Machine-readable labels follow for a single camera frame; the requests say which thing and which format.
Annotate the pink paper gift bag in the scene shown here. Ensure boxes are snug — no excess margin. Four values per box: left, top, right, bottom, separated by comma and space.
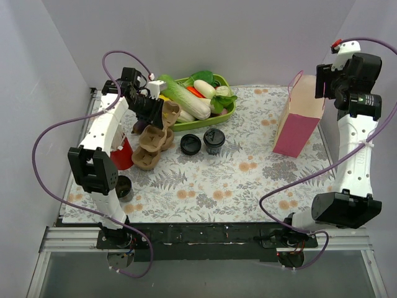
272, 71, 326, 158

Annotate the yellow napa cabbage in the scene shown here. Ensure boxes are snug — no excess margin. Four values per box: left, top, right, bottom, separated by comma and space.
159, 95, 195, 123

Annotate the green leafy bok choy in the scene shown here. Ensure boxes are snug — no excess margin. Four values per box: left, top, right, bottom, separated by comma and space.
182, 70, 216, 88

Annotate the floral patterned table mat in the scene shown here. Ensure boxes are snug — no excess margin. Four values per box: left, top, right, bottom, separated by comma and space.
61, 85, 347, 224

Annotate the orange carrot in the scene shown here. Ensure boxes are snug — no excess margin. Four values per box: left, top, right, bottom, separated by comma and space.
186, 86, 205, 98

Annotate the white radish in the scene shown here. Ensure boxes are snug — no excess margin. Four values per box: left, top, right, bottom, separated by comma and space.
194, 79, 216, 99

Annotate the green vegetable basket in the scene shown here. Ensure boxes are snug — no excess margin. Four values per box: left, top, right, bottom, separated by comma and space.
172, 74, 237, 132

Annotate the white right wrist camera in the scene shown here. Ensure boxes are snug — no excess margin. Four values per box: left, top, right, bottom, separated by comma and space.
331, 39, 361, 71

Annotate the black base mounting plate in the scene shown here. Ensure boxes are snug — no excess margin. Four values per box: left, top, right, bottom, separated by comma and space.
96, 223, 318, 262

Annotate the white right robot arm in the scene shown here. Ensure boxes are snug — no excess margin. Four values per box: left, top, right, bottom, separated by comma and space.
280, 53, 382, 247

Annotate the green napa cabbage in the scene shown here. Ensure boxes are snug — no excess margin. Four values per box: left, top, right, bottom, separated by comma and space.
158, 74, 211, 120

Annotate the dark paper coffee cup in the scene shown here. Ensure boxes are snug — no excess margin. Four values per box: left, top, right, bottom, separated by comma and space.
206, 144, 223, 155

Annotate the purple eggplant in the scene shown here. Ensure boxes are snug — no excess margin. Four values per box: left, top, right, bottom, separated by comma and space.
132, 120, 148, 135

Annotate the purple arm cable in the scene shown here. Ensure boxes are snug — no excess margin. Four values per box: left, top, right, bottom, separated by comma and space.
32, 50, 155, 279
259, 37, 397, 269

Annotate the red holder of straws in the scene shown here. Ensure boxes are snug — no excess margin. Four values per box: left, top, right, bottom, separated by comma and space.
110, 132, 133, 171

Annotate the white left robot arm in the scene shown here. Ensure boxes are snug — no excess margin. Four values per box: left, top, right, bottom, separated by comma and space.
68, 67, 167, 248

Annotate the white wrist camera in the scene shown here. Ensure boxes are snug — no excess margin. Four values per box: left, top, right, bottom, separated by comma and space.
331, 39, 361, 71
146, 80, 167, 99

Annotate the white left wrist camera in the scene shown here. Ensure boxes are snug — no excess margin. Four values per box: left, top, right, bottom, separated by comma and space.
146, 80, 167, 99

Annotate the black coffee cup lid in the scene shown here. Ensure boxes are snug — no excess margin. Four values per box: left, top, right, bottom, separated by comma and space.
203, 128, 225, 147

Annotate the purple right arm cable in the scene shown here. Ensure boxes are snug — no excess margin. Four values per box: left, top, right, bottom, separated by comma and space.
259, 37, 397, 269

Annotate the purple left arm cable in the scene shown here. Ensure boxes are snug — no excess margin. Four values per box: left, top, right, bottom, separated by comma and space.
32, 50, 155, 279

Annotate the brown cardboard cup carrier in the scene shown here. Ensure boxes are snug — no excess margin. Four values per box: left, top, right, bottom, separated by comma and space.
132, 136, 174, 171

